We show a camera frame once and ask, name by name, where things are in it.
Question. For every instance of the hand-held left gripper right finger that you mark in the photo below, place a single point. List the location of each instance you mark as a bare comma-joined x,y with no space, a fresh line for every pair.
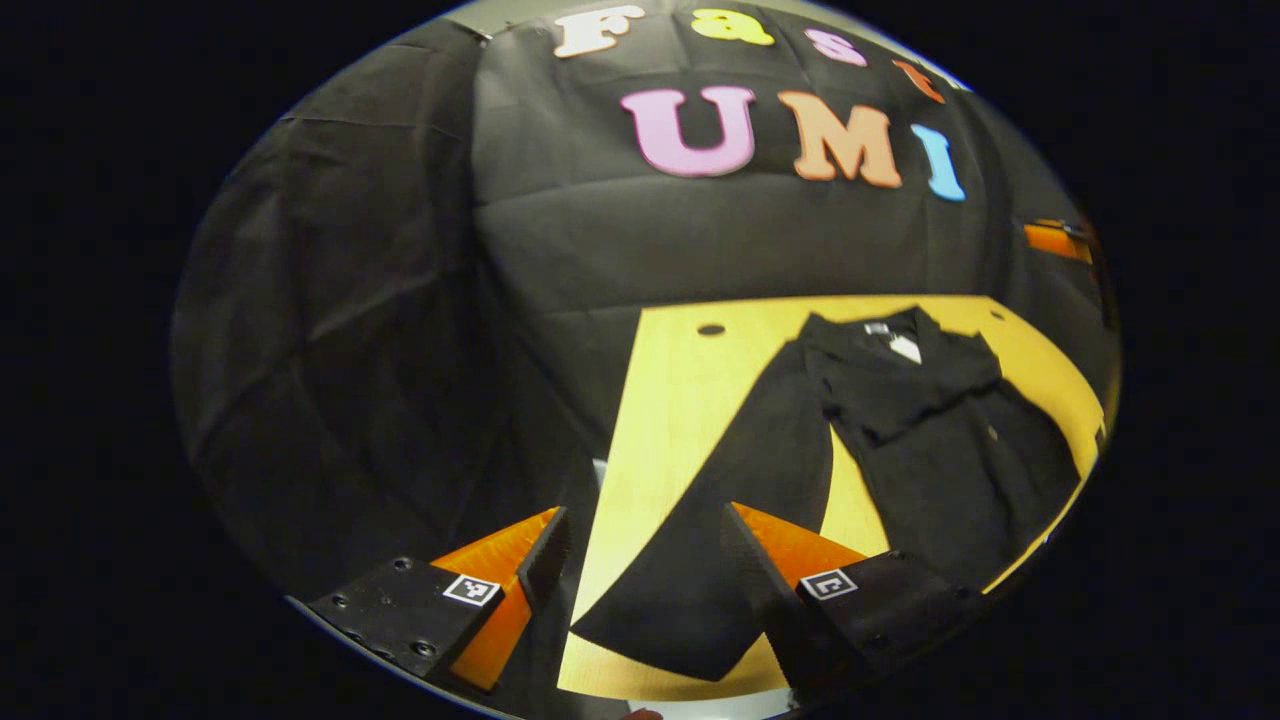
760,590

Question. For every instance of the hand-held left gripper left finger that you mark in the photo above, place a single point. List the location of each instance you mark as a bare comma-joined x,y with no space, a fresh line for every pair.
548,560

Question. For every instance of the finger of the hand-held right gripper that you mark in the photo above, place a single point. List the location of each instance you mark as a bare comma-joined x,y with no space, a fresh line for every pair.
1060,243

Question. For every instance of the black trousers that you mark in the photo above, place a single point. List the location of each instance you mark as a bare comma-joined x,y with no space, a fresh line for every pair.
900,400

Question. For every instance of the black backdrop cloth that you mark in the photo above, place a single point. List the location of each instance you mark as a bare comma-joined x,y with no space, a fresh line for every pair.
420,300

